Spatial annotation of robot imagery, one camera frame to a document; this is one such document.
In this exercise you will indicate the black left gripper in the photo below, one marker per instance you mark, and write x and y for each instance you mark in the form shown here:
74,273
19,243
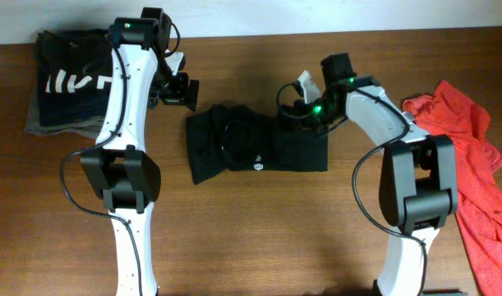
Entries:
179,95

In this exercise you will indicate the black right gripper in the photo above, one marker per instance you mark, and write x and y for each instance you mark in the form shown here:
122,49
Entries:
301,124

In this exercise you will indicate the black polo shirt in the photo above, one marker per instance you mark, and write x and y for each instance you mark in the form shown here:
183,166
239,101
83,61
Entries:
239,139

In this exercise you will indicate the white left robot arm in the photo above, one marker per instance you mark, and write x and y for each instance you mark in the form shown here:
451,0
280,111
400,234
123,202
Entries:
122,175

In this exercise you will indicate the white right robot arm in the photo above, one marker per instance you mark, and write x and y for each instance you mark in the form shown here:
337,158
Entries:
418,184

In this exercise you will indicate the folded grey shirt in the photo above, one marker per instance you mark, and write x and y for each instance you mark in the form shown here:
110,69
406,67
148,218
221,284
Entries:
89,128

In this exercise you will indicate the folded navy printed shirt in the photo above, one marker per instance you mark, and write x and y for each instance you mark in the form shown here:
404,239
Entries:
75,72

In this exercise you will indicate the red shirt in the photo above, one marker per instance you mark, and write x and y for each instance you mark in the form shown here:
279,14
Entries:
479,215

